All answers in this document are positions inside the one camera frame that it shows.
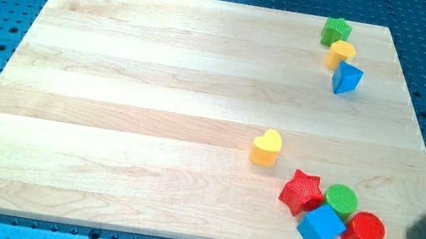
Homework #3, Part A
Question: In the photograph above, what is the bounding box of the blue triangle block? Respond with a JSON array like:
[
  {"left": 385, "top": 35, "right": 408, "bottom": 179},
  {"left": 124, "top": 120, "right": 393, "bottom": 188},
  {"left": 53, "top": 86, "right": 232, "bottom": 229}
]
[{"left": 332, "top": 61, "right": 364, "bottom": 94}]

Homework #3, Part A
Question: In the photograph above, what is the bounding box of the green star block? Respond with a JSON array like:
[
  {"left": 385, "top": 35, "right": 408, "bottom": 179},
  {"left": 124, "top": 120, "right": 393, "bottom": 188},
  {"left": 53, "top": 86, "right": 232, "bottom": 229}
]
[{"left": 320, "top": 17, "right": 352, "bottom": 46}]

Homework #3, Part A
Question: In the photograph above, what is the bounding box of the red cylinder block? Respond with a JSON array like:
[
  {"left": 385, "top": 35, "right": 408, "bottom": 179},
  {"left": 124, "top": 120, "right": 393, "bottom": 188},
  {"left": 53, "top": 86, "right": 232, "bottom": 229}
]
[{"left": 341, "top": 212, "right": 385, "bottom": 239}]

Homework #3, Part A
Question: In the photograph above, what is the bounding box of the green cylinder block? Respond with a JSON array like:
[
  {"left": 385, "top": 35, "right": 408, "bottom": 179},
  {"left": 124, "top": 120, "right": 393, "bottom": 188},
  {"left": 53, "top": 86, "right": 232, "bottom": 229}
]
[{"left": 324, "top": 184, "right": 358, "bottom": 222}]

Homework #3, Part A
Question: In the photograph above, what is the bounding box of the red star block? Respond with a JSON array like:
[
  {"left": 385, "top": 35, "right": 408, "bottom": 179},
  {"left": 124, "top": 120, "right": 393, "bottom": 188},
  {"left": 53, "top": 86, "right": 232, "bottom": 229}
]
[{"left": 279, "top": 169, "right": 324, "bottom": 216}]

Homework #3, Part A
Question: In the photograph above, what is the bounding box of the blue cube block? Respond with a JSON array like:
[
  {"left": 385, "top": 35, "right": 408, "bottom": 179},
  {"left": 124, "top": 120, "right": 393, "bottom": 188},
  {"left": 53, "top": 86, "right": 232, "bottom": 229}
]
[{"left": 297, "top": 204, "right": 346, "bottom": 239}]

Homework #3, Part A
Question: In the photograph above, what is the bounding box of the yellow hexagon block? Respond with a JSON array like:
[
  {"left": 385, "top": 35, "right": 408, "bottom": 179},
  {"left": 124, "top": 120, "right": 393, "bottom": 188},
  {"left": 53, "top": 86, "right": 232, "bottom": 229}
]
[{"left": 324, "top": 40, "right": 357, "bottom": 70}]

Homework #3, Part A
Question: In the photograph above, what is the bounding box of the yellow heart block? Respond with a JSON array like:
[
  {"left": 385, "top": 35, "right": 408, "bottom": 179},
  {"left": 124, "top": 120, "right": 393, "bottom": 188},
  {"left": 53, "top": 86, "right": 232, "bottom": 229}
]
[{"left": 248, "top": 129, "right": 282, "bottom": 167}]

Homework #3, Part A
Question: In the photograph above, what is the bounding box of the wooden board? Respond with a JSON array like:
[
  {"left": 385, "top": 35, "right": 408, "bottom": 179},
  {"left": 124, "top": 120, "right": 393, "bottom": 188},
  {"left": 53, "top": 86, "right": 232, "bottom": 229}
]
[{"left": 0, "top": 0, "right": 426, "bottom": 239}]

